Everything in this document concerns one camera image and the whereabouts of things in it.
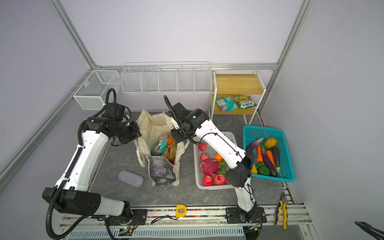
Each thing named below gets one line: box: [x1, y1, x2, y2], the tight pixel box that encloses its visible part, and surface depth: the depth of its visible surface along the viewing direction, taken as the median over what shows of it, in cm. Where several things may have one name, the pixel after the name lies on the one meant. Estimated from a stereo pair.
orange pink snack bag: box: [164, 143, 177, 161], surface depth 86 cm
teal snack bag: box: [215, 96, 238, 113], surface depth 101 cm
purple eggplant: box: [261, 147, 278, 178], surface depth 86 cm
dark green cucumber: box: [272, 146, 281, 173], surface depth 91 cm
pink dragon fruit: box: [199, 159, 220, 176], surface depth 84 cm
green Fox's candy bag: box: [231, 94, 258, 110], surface depth 103 cm
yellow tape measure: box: [175, 204, 187, 218], surface depth 76 cm
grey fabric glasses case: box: [118, 170, 144, 188], surface depth 86 cm
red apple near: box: [202, 175, 214, 187], surface depth 82 cm
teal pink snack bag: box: [151, 132, 170, 156], surface depth 86 cm
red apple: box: [214, 174, 226, 185], surface depth 82 cm
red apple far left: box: [198, 142, 208, 151], surface depth 98 cm
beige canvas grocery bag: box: [135, 109, 190, 187], surface depth 83 cm
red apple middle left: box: [200, 153, 209, 162], surface depth 91 cm
